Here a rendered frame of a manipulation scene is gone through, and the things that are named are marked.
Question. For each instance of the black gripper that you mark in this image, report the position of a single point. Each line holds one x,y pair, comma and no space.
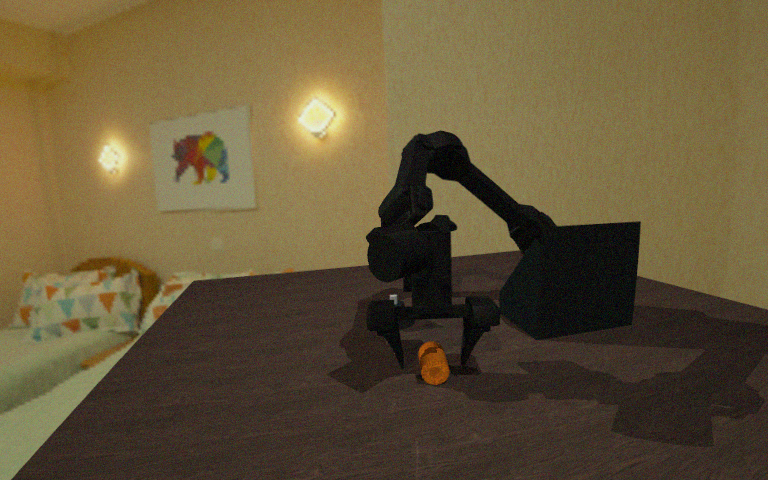
431,299

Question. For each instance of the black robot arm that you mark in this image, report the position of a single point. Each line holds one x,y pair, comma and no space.
398,249

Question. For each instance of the orange cylindrical knob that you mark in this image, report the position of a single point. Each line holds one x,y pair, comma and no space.
433,363

